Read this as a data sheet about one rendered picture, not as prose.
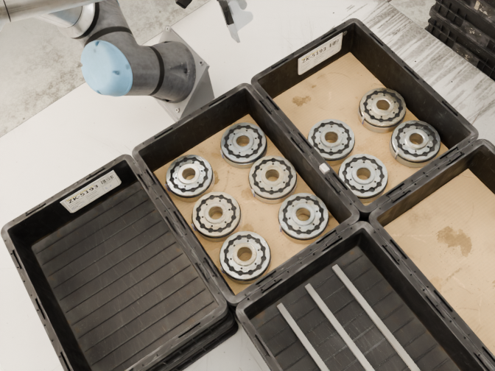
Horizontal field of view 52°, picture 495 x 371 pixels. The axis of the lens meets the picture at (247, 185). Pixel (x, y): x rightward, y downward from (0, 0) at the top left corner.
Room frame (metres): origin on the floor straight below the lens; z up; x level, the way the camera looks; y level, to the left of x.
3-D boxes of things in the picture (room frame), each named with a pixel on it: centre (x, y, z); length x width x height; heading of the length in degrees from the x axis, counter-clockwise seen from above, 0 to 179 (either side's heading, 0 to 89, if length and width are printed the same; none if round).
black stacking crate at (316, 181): (0.46, 0.01, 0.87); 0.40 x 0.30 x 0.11; 24
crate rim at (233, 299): (0.46, 0.01, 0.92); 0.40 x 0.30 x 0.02; 24
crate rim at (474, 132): (0.58, -0.26, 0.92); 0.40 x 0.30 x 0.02; 24
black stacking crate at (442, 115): (0.58, -0.26, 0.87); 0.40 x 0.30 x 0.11; 24
